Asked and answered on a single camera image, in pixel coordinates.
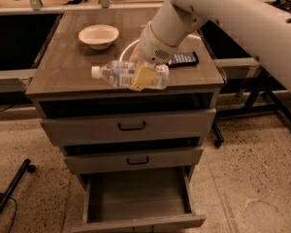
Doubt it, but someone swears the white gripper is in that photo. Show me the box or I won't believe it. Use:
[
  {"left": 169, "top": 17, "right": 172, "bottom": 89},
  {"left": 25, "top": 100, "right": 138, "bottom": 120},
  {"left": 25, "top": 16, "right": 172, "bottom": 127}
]
[{"left": 129, "top": 22, "right": 178, "bottom": 91}]

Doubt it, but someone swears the clear plastic water bottle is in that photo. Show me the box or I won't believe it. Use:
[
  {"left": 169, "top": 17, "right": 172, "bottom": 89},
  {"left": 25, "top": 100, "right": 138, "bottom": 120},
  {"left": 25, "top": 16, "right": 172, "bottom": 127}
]
[{"left": 91, "top": 60, "right": 169, "bottom": 90}]

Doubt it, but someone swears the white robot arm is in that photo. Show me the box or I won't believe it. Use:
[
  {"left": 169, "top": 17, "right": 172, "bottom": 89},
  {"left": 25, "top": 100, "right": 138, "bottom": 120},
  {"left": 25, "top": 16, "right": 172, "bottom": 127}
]
[{"left": 138, "top": 0, "right": 291, "bottom": 93}]

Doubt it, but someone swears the grey wooden drawer cabinet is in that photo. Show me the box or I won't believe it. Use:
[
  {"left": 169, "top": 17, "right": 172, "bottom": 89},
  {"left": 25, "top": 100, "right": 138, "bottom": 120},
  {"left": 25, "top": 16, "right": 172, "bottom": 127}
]
[{"left": 24, "top": 6, "right": 225, "bottom": 233}]

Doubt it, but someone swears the top grey drawer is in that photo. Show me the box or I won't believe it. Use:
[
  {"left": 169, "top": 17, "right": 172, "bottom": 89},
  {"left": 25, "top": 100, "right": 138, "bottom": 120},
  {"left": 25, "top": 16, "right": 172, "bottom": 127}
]
[{"left": 42, "top": 109, "right": 215, "bottom": 146}]

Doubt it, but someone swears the middle grey drawer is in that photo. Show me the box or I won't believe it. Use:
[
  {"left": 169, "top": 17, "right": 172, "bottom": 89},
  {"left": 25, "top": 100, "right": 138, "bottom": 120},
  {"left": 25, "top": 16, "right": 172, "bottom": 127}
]
[{"left": 64, "top": 147, "right": 203, "bottom": 174}]

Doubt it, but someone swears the bottom grey open drawer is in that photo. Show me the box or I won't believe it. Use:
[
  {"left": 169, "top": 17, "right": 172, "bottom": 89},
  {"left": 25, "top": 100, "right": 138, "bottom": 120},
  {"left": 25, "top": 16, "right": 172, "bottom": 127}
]
[{"left": 72, "top": 167, "right": 206, "bottom": 233}]

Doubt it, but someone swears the dark blue snack packet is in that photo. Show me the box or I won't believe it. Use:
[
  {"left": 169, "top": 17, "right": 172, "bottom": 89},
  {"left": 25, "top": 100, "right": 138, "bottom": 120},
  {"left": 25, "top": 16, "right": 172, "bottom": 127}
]
[{"left": 167, "top": 52, "right": 199, "bottom": 68}]

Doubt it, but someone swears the white paper bowl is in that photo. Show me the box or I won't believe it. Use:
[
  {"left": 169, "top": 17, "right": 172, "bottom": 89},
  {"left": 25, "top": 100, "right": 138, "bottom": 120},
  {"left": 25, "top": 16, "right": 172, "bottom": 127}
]
[{"left": 79, "top": 24, "right": 119, "bottom": 50}]

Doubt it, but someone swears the black stand leg left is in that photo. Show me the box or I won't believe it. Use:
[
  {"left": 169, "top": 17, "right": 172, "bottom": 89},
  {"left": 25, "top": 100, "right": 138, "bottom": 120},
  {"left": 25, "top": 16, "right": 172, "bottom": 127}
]
[{"left": 0, "top": 159, "right": 36, "bottom": 214}]

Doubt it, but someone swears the black wheeled table frame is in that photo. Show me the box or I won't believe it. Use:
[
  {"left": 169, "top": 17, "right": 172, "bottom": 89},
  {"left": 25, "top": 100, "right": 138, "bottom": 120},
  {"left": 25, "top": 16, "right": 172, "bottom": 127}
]
[{"left": 210, "top": 66, "right": 291, "bottom": 149}]

